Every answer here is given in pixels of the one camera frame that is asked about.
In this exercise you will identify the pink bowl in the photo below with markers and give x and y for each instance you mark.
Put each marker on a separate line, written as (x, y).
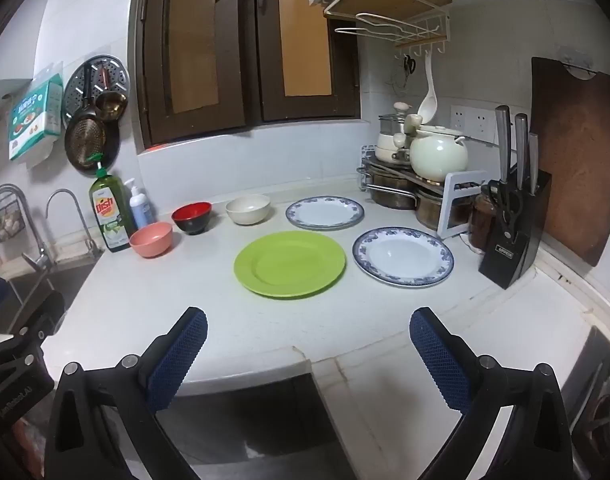
(151, 240)

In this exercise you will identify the black knife block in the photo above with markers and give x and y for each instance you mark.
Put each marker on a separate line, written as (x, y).
(527, 240)

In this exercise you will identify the white ladle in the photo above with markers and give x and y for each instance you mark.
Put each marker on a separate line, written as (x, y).
(427, 102)

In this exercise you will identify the black kitchen scissors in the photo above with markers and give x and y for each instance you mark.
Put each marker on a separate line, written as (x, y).
(507, 205)

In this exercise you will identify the large dark wooden cutting board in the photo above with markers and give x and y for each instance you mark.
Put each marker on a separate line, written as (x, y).
(580, 160)

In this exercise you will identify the small blue patterned white plate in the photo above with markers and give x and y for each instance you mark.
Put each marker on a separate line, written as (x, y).
(325, 213)

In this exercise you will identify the steel sink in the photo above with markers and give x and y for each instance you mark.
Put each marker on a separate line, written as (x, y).
(45, 280)

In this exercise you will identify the white wall outlet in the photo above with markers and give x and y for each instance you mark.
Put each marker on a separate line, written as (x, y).
(472, 122)

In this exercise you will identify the brown jar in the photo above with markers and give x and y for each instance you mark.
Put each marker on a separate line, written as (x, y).
(481, 222)

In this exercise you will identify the white and blue pump bottle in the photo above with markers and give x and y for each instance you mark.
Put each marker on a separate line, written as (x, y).
(142, 210)

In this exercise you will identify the green dish soap bottle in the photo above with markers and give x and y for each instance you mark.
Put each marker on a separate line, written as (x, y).
(110, 210)

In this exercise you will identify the round perforated steamer tray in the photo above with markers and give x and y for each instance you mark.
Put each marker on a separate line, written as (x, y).
(116, 72)

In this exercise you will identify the green plate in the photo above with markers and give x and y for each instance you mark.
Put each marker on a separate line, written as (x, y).
(290, 265)

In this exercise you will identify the white metal pot rack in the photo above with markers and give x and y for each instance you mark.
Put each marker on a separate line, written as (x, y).
(460, 195)

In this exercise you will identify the cream bowl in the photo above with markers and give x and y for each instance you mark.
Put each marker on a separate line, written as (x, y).
(247, 210)

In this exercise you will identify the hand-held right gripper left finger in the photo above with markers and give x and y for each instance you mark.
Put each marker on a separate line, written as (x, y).
(177, 360)

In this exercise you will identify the gas stove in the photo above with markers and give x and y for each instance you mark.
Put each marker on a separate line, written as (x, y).
(605, 410)

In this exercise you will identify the small brass pot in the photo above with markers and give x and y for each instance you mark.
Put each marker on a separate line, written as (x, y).
(110, 105)

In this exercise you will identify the large blue patterned white plate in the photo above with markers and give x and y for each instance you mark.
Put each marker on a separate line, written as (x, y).
(402, 257)

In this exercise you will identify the slim curved faucet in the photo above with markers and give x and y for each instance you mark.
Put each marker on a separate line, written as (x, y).
(82, 220)

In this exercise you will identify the small hanging scissors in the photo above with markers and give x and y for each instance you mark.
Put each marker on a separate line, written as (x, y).
(409, 65)

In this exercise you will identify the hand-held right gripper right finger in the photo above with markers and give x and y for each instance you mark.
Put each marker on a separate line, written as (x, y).
(440, 365)

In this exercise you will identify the tall spring neck faucet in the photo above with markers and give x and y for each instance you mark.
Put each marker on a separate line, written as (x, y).
(27, 220)

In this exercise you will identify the red and black bowl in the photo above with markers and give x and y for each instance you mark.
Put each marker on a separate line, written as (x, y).
(191, 216)

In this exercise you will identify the brown wooden window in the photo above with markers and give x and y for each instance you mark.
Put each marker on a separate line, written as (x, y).
(250, 35)

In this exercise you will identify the cream pot with glass lid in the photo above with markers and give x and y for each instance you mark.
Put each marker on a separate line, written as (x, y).
(387, 142)

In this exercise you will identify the teal and white paper package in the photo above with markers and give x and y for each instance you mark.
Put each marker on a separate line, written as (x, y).
(35, 115)

